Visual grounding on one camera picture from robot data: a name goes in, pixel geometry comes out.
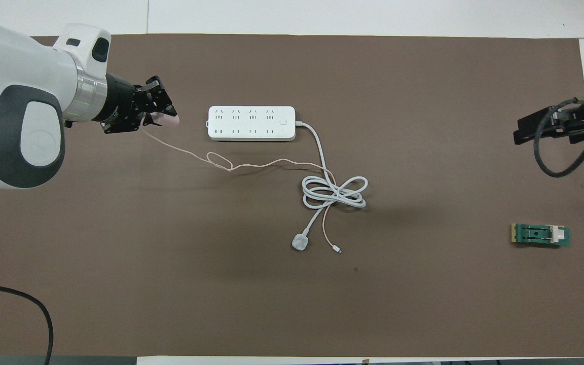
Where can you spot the white power strip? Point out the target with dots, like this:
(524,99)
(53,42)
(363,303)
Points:
(251,124)

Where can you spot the brown table mat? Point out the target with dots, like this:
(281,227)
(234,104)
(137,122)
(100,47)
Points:
(221,304)

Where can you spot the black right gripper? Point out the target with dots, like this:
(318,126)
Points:
(560,126)

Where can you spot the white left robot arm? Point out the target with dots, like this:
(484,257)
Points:
(13,101)

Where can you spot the pink charger adapter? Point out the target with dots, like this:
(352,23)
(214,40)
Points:
(171,120)

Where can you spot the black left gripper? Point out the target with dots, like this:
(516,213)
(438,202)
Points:
(119,104)

